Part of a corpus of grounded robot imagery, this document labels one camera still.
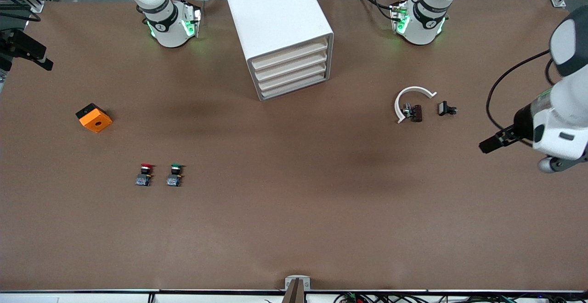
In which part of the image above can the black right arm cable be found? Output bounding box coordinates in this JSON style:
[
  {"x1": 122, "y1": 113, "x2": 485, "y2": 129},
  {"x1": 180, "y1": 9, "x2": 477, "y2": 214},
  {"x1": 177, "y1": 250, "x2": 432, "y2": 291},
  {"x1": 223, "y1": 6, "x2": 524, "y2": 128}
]
[{"x1": 0, "y1": 0, "x2": 43, "y2": 24}]

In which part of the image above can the black arm base cable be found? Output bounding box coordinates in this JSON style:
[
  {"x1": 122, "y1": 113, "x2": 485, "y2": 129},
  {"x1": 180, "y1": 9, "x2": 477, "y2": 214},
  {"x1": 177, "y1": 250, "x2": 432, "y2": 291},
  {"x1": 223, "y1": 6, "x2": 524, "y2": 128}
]
[{"x1": 356, "y1": 0, "x2": 396, "y2": 21}]

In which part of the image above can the orange black button box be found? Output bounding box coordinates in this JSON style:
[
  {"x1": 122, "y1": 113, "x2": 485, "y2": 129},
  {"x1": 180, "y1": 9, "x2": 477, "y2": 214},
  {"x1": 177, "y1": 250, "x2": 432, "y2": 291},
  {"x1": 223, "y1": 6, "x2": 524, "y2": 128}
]
[{"x1": 76, "y1": 103, "x2": 113, "y2": 133}]

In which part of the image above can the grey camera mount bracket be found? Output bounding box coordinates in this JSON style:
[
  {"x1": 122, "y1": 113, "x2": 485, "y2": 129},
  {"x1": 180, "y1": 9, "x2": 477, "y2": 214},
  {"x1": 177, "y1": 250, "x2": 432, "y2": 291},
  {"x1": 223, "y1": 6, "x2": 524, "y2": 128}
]
[{"x1": 283, "y1": 275, "x2": 311, "y2": 303}]

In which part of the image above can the green push button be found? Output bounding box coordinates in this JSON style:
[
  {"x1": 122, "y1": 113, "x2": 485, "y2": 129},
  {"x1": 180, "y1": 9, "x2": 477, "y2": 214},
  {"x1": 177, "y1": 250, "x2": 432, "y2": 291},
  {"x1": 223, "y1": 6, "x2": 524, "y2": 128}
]
[{"x1": 166, "y1": 163, "x2": 185, "y2": 188}]

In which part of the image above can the white curved plastic piece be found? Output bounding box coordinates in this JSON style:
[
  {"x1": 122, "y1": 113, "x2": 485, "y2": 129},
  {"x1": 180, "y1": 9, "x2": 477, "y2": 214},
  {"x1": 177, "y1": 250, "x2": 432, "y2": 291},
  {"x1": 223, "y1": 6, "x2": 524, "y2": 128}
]
[{"x1": 394, "y1": 86, "x2": 437, "y2": 124}]

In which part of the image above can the brown small connector block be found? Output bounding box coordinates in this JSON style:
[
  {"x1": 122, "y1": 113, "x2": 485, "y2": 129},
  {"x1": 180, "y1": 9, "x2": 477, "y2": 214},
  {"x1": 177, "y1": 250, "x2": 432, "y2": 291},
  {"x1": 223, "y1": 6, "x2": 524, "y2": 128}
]
[{"x1": 402, "y1": 104, "x2": 423, "y2": 123}]

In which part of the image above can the red push button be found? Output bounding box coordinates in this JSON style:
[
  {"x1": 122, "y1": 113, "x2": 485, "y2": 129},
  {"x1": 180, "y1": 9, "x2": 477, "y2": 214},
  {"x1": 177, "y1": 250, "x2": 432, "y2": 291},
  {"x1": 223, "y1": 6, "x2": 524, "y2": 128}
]
[{"x1": 135, "y1": 163, "x2": 154, "y2": 187}]

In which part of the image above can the white drawer cabinet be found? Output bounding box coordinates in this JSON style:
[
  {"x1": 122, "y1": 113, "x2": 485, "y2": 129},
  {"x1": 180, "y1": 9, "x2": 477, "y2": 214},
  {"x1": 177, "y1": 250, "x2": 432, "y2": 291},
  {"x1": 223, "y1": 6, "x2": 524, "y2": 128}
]
[{"x1": 222, "y1": 0, "x2": 334, "y2": 101}]

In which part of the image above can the cream cabinet drawer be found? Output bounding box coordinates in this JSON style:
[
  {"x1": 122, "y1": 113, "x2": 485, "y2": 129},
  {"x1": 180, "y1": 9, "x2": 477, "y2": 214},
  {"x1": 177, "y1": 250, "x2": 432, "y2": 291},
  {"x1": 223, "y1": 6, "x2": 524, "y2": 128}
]
[
  {"x1": 260, "y1": 73, "x2": 328, "y2": 100},
  {"x1": 257, "y1": 63, "x2": 328, "y2": 91},
  {"x1": 254, "y1": 53, "x2": 328, "y2": 82},
  {"x1": 252, "y1": 38, "x2": 329, "y2": 73}
]

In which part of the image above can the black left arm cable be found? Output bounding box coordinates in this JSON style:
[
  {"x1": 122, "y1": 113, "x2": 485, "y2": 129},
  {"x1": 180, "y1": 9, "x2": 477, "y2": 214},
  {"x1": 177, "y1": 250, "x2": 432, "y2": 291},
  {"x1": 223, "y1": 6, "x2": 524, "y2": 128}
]
[{"x1": 486, "y1": 50, "x2": 559, "y2": 134}]

